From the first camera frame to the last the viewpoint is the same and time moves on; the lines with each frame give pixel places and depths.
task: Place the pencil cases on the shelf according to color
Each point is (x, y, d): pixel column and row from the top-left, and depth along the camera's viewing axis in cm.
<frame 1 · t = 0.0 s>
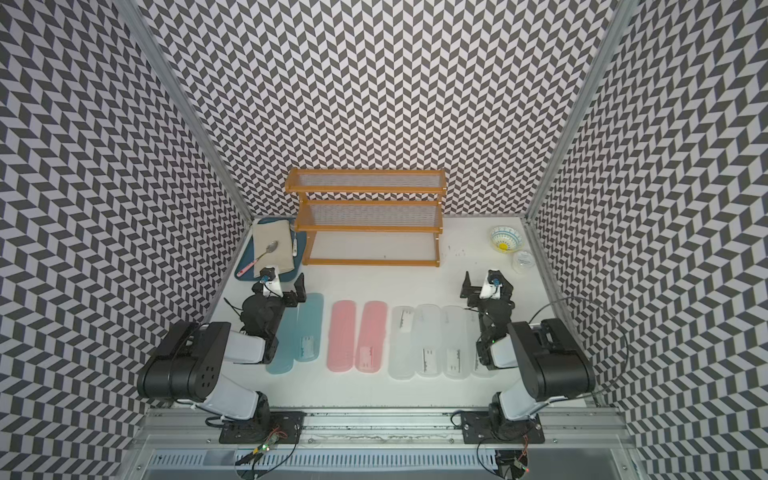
left hand: (287, 275, 91), fingers open
right hand: (482, 277, 89), fingers open
dark teal tray: (299, 255, 110), on the table
beige folded cloth: (267, 232, 116), on the table
pink handled spoon: (271, 246, 110), point 2 cm above the table
white handled spoon: (295, 245, 112), on the table
patterned bowl yellow centre: (506, 239, 110), point 3 cm above the table
small clear glass cup: (522, 262, 101), point 5 cm above the table
teal pencil case outer: (291, 341, 87), point 2 cm above the table
teal pencil case inner: (310, 327, 88), point 3 cm above the table
pink pencil case left: (341, 336, 90), on the table
pink pencil case right: (371, 337, 89), on the table
clear pencil case: (402, 343, 90), on the table
clear pencil case 2: (428, 358, 85), on the table
clear pencil case 3: (455, 342, 90), on the table

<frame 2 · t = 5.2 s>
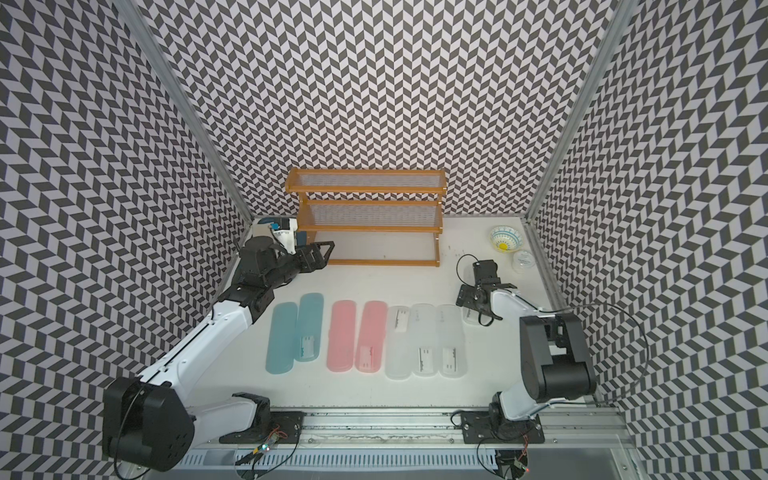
left hand: (323, 248, 80), fingers open
right hand: (476, 307, 94), fingers open
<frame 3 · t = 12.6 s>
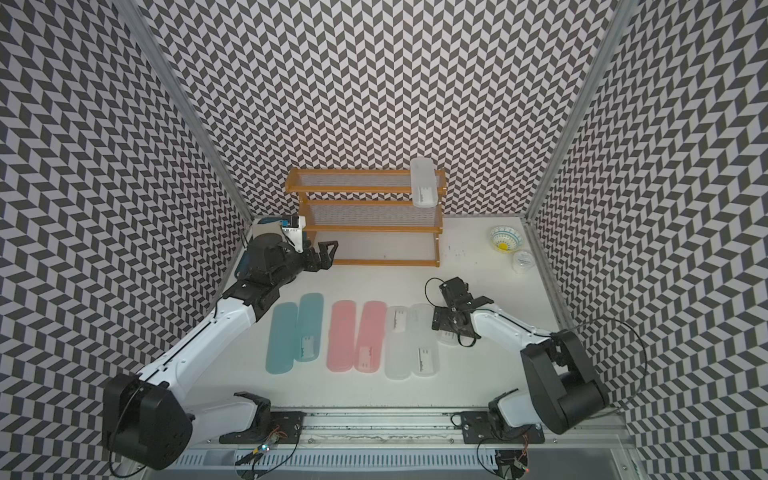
left hand: (323, 245, 80), fingers open
right hand: (451, 329, 89), fingers open
clear pencil case 4: (423, 180, 93), point 28 cm above the table
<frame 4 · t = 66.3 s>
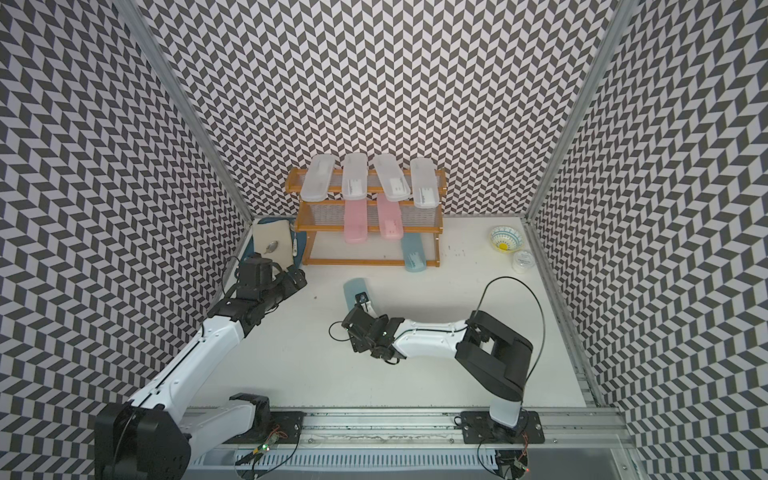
left hand: (291, 282, 84), fingers open
right hand: (367, 332, 87), fingers open
teal pencil case outer: (352, 286, 98), point 2 cm above the table
teal pencil case inner: (414, 253, 106), point 3 cm above the table
pink pencil case left: (356, 220, 98), point 17 cm above the table
pink pencil case right: (390, 219, 95), point 18 cm above the table
clear pencil case: (317, 177, 93), point 29 cm above the table
clear pencil case 2: (355, 176, 91), point 30 cm above the table
clear pencil case 3: (392, 178, 91), point 30 cm above the table
